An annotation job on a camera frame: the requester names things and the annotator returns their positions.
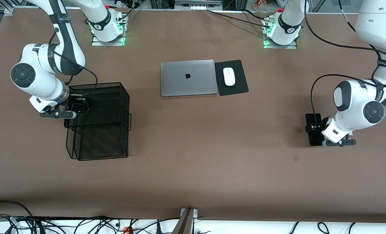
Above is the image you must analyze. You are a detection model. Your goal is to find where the white computer mouse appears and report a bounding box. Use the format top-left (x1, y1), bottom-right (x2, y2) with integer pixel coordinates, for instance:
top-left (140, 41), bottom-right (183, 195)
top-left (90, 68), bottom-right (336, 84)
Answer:
top-left (223, 67), bottom-right (236, 86)

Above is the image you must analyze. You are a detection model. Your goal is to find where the grey metal camera post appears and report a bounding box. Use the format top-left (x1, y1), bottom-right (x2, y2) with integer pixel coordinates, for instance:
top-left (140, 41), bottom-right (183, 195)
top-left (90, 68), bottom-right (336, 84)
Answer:
top-left (172, 208), bottom-right (199, 234)

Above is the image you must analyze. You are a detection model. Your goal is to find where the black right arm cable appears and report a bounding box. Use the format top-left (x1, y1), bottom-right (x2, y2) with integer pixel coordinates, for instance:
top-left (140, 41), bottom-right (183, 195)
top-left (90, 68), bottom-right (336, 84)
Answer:
top-left (48, 28), bottom-right (98, 98)

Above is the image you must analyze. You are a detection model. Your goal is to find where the white power strip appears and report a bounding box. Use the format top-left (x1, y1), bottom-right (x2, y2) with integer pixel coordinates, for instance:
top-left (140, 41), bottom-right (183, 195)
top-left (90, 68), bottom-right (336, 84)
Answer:
top-left (174, 0), bottom-right (223, 10)

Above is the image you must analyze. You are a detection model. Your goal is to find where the looping black floor cable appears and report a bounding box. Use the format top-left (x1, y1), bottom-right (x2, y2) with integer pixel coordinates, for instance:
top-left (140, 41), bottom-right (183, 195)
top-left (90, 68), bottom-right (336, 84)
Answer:
top-left (0, 201), bottom-right (33, 217)

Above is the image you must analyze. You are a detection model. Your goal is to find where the aluminium frame corner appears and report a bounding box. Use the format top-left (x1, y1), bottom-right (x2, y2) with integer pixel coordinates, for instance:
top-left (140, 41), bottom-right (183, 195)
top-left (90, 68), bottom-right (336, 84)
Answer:
top-left (0, 0), bottom-right (15, 16)

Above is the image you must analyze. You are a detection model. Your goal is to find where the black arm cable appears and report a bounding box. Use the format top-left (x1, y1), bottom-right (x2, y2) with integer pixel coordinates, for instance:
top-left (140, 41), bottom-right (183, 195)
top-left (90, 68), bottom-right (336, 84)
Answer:
top-left (304, 0), bottom-right (386, 127)
top-left (48, 28), bottom-right (98, 98)

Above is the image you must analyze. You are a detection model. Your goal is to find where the long black phone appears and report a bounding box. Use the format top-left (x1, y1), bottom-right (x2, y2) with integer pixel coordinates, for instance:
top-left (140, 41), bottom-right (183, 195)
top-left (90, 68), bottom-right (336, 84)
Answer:
top-left (305, 113), bottom-right (324, 147)

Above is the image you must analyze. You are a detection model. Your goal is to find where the black mouse pad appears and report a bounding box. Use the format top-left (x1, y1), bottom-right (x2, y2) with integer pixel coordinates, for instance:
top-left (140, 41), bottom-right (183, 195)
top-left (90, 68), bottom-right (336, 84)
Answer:
top-left (214, 60), bottom-right (249, 96)

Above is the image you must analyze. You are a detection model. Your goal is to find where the black wire mesh basket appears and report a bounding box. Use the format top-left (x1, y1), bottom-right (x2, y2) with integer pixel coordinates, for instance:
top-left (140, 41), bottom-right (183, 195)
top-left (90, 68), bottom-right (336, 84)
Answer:
top-left (64, 82), bottom-right (132, 161)

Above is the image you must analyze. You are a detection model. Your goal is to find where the short black table cable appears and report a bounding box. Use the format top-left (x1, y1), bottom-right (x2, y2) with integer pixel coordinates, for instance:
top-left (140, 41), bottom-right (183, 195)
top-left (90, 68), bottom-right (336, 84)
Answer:
top-left (242, 9), bottom-right (266, 20)

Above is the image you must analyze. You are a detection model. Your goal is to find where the silver closed laptop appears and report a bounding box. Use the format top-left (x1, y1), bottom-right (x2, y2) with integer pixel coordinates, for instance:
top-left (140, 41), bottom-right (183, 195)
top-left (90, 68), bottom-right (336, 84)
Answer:
top-left (160, 59), bottom-right (218, 97)

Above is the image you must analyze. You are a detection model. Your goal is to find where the long black table cable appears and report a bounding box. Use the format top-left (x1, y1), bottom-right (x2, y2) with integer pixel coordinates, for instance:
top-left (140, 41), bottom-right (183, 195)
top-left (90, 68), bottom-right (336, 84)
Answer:
top-left (207, 10), bottom-right (269, 27)

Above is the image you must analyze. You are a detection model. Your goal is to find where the small black flip phone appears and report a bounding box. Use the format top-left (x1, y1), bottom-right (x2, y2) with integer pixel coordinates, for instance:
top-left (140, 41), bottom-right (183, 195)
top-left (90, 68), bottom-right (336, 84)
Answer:
top-left (71, 103), bottom-right (91, 117)

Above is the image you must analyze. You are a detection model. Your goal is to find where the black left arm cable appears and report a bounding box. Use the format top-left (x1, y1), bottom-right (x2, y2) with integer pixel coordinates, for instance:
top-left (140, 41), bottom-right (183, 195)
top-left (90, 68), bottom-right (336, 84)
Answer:
top-left (304, 0), bottom-right (386, 127)

